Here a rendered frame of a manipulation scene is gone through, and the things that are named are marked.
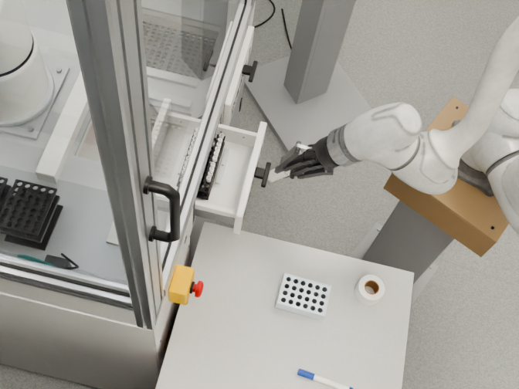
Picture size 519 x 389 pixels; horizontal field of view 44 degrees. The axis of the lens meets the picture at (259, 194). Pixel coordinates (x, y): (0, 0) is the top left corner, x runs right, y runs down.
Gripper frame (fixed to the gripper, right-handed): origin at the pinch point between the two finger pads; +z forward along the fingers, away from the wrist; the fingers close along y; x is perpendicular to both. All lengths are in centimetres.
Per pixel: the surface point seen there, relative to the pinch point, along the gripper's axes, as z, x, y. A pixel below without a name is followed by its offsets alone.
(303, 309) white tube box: 2.8, 29.1, -18.8
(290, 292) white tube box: 5.4, 25.2, -15.7
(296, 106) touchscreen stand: 72, -88, -52
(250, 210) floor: 80, -35, -48
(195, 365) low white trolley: 19, 48, -2
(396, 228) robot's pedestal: 12, -17, -59
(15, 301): 31, 47, 40
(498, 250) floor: 21, -44, -132
